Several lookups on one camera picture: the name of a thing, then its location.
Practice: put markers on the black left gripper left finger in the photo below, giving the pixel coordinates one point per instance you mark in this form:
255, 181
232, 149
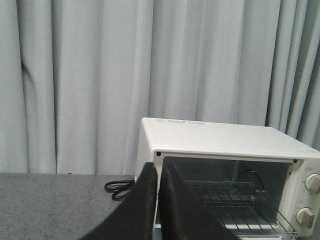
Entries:
134, 218

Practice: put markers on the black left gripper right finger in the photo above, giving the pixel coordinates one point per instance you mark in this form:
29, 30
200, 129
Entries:
182, 216

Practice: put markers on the glass oven door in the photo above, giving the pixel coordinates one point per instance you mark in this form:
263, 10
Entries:
157, 235

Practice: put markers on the white Toshiba toaster oven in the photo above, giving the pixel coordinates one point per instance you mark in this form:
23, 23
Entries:
271, 160

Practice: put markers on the lower oven knob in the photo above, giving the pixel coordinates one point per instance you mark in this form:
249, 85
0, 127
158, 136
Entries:
305, 217

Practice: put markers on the oven knob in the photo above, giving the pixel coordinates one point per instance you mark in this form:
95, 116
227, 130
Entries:
312, 183
305, 217

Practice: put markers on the upper oven knob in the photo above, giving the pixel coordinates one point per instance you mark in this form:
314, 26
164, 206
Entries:
312, 183

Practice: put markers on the grey curtain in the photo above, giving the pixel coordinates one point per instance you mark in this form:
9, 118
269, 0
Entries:
77, 76

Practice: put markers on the metal wire oven rack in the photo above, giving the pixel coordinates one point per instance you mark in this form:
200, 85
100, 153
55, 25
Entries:
241, 208

